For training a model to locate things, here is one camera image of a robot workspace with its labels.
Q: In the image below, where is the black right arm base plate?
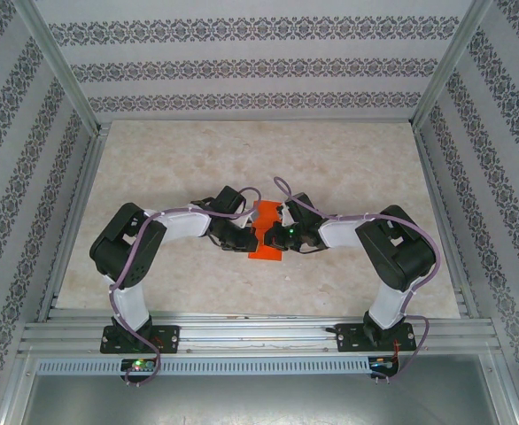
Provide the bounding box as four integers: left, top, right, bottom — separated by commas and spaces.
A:
337, 321, 418, 354

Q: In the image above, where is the aluminium side rail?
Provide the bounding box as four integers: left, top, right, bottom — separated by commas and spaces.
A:
35, 126, 110, 322
412, 123, 480, 320

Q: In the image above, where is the grey slotted cable duct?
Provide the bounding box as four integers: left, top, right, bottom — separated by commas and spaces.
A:
35, 357, 371, 375

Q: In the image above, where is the aluminium frame post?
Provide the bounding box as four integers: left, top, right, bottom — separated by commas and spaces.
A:
11, 0, 101, 134
412, 0, 493, 129

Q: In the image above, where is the aluminium frame bar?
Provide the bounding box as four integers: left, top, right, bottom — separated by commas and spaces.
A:
0, 349, 39, 425
480, 352, 519, 425

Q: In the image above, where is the left controller board with LEDs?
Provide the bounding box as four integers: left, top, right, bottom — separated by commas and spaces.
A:
120, 358, 157, 373

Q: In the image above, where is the orange paper sheet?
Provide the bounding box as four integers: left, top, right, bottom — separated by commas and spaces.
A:
246, 199, 287, 263

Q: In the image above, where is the aluminium mounting rail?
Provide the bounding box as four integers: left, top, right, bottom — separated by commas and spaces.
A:
18, 312, 495, 355

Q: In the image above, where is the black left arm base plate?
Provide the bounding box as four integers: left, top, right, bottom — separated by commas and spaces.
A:
99, 325, 181, 355

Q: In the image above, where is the grey metal sheet panel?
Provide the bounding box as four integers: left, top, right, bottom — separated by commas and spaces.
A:
19, 374, 508, 425

